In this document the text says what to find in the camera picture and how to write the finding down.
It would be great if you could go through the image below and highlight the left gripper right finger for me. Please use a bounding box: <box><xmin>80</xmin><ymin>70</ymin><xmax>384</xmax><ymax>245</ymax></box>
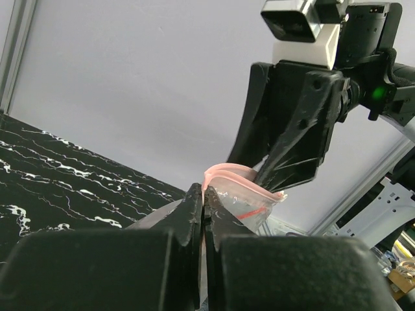
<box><xmin>204</xmin><ymin>188</ymin><xmax>397</xmax><ymax>310</ymax></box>

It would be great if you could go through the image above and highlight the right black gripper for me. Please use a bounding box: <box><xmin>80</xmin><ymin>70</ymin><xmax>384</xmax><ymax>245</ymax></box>
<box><xmin>227</xmin><ymin>62</ymin><xmax>361</xmax><ymax>191</ymax></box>

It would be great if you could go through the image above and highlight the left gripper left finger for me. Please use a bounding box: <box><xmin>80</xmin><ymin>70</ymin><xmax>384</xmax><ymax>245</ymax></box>
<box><xmin>1</xmin><ymin>183</ymin><xmax>203</xmax><ymax>310</ymax></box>

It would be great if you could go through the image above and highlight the clear zip top bag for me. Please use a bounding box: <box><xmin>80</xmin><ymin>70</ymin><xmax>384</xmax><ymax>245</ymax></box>
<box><xmin>197</xmin><ymin>162</ymin><xmax>289</xmax><ymax>305</ymax></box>

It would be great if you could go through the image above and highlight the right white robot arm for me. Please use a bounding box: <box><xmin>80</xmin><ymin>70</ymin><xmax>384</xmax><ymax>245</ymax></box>
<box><xmin>228</xmin><ymin>1</ymin><xmax>414</xmax><ymax>192</ymax></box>

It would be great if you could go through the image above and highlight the black marble pattern mat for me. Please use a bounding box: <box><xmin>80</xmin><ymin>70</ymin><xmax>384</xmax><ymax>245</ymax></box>
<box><xmin>1</xmin><ymin>115</ymin><xmax>184</xmax><ymax>262</ymax></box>

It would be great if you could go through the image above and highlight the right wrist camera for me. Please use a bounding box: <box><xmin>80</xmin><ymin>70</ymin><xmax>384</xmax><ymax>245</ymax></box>
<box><xmin>261</xmin><ymin>1</ymin><xmax>348</xmax><ymax>69</ymax></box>

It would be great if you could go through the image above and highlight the right aluminium frame rail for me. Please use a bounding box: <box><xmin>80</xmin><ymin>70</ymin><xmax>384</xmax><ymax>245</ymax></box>
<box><xmin>308</xmin><ymin>137</ymin><xmax>414</xmax><ymax>236</ymax></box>

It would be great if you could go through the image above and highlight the aluminium frame rail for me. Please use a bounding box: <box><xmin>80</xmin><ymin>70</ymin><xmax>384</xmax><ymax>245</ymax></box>
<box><xmin>308</xmin><ymin>137</ymin><xmax>414</xmax><ymax>236</ymax></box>
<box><xmin>1</xmin><ymin>0</ymin><xmax>38</xmax><ymax>114</ymax></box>

